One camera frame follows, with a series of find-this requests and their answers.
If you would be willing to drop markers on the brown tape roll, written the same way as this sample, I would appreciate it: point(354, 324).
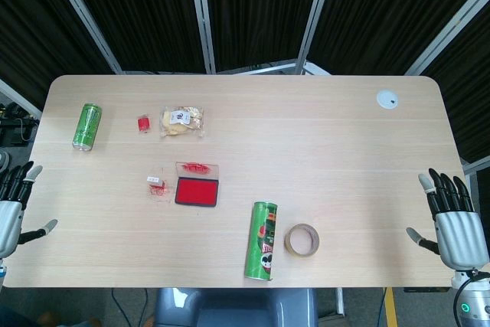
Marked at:
point(291, 244)

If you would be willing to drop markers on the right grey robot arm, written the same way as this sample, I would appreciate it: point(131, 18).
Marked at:
point(476, 304)

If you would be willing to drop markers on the white printed label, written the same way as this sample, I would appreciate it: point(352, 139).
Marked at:
point(153, 179)

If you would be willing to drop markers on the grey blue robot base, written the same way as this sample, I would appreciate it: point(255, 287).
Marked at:
point(233, 308)

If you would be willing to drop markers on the green chips tube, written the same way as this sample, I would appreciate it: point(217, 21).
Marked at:
point(262, 242)

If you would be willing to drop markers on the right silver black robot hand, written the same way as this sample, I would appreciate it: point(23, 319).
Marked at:
point(459, 235)

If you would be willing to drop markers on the grey metal frame crossbar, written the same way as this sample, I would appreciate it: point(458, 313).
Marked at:
point(264, 67)

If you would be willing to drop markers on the clear bag of snacks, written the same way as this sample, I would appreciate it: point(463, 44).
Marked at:
point(180, 122)

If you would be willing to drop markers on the green drink can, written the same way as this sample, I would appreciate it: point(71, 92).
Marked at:
point(87, 126)

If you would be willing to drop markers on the red ink pad clear lid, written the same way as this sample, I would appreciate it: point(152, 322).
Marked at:
point(196, 191)

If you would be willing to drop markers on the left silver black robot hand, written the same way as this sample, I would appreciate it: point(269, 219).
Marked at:
point(11, 216)

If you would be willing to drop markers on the dark equipment on floor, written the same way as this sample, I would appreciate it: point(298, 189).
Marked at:
point(15, 124)

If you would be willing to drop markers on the white table leg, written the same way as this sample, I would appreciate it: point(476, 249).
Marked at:
point(340, 302)

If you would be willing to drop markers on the black box under table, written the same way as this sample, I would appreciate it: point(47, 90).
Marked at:
point(426, 289)

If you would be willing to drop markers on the small red stamp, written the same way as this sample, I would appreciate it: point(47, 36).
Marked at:
point(143, 124)

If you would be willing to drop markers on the grey metal frame post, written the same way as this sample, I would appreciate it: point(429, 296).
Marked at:
point(476, 164)
point(315, 17)
point(19, 97)
point(86, 17)
point(203, 17)
point(448, 32)

